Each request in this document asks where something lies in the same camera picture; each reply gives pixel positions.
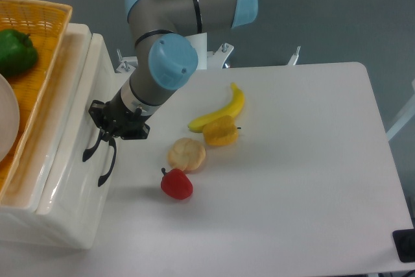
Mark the white drawer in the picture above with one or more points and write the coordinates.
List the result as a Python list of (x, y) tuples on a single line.
[(71, 189)]

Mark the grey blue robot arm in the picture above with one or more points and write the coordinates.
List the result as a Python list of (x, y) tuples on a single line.
[(166, 59)]

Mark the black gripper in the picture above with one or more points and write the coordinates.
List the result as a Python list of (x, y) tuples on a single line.
[(113, 118)]

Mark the beige bread roll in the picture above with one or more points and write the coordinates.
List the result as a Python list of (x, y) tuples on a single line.
[(186, 154)]

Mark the white drawer cabinet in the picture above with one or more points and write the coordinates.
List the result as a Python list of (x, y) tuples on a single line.
[(19, 220)]

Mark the orange wicker basket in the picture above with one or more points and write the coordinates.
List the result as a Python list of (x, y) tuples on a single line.
[(46, 22)]

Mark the beige round plate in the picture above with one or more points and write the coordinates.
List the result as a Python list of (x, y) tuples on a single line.
[(10, 117)]

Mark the black device at edge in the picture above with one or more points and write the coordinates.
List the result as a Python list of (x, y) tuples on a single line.
[(404, 243)]

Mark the yellow banana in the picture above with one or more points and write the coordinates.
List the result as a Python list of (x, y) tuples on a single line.
[(233, 109)]

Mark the yellow bell pepper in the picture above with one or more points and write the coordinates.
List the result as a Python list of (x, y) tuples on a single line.
[(221, 132)]

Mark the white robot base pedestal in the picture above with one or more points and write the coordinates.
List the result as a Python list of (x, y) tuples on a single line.
[(206, 59)]

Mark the red bell pepper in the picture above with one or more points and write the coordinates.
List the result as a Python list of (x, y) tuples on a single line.
[(176, 184)]

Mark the green bell pepper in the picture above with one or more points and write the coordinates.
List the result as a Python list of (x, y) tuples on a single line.
[(18, 54)]

